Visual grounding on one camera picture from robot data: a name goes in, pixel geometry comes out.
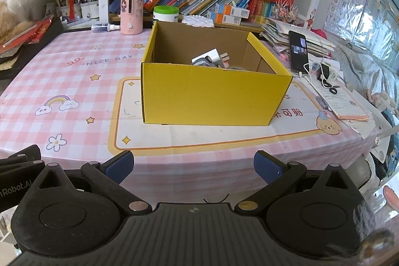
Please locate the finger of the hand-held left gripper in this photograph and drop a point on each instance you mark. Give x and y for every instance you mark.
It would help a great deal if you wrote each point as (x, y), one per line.
(21, 161)

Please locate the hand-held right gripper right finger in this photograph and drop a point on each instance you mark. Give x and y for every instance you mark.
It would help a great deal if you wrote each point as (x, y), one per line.
(268, 168)

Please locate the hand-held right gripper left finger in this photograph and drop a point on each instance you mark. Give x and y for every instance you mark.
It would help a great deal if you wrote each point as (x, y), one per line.
(120, 168)

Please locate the yellow cardboard box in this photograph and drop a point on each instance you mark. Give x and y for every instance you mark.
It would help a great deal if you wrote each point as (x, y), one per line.
(212, 94)

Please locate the white yellow-bordered desk mat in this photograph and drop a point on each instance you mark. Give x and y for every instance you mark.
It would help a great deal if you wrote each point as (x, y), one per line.
(187, 135)

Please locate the purple marker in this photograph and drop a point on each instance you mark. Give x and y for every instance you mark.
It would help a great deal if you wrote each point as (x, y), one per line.
(321, 102)

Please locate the printed paper sheets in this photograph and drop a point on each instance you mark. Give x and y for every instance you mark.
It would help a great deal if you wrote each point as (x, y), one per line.
(346, 107)

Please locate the black white charger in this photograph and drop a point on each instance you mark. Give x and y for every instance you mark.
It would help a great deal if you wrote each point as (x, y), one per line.
(327, 71)

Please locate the black smartphone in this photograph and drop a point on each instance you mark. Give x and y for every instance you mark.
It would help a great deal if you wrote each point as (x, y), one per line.
(299, 51)

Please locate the stack of red paper packs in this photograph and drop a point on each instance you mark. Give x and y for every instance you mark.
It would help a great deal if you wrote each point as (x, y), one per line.
(37, 32)

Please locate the stack of paper booklets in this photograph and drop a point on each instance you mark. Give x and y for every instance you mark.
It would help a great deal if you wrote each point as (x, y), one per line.
(277, 35)

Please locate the small spray bottle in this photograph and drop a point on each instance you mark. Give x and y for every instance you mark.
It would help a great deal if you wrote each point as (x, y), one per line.
(103, 27)

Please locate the pink humidifier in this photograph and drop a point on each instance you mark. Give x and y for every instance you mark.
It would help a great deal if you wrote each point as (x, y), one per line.
(132, 13)

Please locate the pink floral decoration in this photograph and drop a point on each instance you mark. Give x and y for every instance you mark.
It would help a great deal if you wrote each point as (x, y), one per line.
(285, 13)

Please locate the white brush pot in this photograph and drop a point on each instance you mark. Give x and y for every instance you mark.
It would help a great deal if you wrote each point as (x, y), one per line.
(89, 12)
(64, 12)

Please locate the orange white medicine box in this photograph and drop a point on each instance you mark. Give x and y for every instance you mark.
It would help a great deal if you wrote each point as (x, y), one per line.
(232, 10)
(223, 18)

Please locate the white jar green lid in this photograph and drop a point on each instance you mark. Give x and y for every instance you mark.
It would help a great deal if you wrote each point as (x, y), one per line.
(165, 15)

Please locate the white quilted pouch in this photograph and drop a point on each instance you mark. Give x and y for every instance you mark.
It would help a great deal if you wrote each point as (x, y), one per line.
(199, 22)

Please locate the red tall bottle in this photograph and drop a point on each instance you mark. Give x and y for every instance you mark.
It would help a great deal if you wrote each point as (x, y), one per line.
(71, 7)

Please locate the silver quilted cover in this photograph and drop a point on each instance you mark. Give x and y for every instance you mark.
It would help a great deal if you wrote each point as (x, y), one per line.
(374, 44)

